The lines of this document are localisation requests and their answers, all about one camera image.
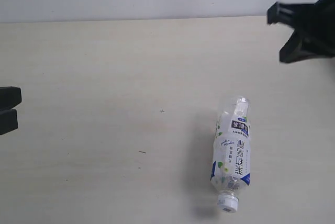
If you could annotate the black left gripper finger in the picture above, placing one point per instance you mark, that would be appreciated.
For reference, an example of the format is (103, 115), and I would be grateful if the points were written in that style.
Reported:
(8, 121)
(10, 97)

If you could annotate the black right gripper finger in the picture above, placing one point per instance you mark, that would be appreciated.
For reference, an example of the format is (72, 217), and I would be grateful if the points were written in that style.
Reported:
(288, 14)
(296, 49)

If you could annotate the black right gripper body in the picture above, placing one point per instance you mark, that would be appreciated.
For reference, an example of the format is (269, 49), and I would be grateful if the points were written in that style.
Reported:
(315, 27)

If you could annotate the clear bottle blue white label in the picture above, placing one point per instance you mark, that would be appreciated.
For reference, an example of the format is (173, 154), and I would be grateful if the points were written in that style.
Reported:
(230, 171)

